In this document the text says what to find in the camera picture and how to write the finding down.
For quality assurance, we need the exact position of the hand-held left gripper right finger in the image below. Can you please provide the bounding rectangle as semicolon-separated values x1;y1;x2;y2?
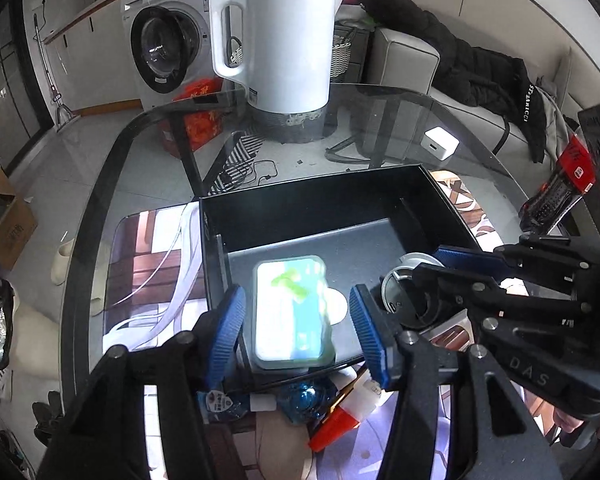
349;284;566;480

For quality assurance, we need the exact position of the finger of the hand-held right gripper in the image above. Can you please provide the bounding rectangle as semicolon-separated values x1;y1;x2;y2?
411;262;600;372
436;234;600;288

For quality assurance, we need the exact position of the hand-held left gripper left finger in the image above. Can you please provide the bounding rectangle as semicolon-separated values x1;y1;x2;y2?
37;284;248;480

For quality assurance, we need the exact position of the round white disc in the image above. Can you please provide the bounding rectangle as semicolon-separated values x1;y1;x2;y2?
330;289;352;325

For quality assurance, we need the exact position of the round silver black case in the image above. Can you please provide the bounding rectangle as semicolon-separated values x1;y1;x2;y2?
381;252;448;331

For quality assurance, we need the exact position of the small blue bottle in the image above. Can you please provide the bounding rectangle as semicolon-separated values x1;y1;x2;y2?
197;387;277;425

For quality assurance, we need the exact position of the white tube with red cap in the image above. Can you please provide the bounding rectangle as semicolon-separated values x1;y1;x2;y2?
307;370;386;453

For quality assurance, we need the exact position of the blue figure keychain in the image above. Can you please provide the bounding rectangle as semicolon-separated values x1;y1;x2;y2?
277;380;338;426

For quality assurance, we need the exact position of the black storage box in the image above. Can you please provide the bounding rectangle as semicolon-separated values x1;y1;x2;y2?
198;164;483;391

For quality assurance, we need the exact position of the person's right hand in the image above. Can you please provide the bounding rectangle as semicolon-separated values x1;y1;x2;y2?
552;406;587;433

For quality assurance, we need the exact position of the red black comb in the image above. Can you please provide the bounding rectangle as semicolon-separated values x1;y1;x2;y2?
520;135;596;233

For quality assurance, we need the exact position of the grey garment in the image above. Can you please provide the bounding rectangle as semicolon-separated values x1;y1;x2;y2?
530;77;588;158

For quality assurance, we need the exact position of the printed table mat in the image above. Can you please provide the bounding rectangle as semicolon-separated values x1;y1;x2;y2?
102;170;556;480

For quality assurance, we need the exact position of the white charger cube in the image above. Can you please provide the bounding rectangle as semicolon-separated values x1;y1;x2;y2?
424;127;460;162

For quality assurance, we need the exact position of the striped floor mat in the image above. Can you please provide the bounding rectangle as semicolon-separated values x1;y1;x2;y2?
210;132;266;196

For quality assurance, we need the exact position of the black jacket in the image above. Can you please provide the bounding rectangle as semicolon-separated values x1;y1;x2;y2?
362;0;551;163

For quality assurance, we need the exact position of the beige slipper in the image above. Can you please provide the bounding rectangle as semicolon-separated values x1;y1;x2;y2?
50;240;76;286

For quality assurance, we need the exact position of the red bag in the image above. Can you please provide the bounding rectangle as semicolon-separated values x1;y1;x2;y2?
162;77;226;156

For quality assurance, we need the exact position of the grey sofa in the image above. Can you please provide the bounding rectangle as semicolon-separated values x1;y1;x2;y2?
365;25;581;161

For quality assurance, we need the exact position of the cardboard box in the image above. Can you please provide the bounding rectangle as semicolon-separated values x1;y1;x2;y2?
0;167;38;271

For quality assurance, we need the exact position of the wicker basket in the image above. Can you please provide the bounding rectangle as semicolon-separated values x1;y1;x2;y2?
330;25;368;83

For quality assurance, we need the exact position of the white electric kettle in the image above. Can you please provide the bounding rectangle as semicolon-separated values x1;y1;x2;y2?
208;0;346;113

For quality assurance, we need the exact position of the white washing machine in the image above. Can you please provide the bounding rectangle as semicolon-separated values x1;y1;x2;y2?
121;0;231;110

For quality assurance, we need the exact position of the kitchen counter with cabinets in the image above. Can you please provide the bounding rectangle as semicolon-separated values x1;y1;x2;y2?
22;0;146;116

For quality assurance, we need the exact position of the glass sliding door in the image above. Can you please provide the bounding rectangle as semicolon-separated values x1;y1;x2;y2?
0;10;46;136

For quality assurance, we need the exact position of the black cable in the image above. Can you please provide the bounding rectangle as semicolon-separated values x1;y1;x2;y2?
220;157;281;186

